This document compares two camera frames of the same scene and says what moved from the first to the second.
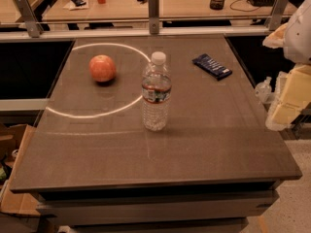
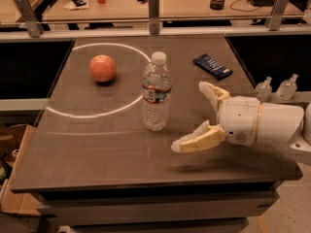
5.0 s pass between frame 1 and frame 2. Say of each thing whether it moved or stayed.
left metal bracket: stayed
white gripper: moved
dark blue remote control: stayed
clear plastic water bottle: stayed
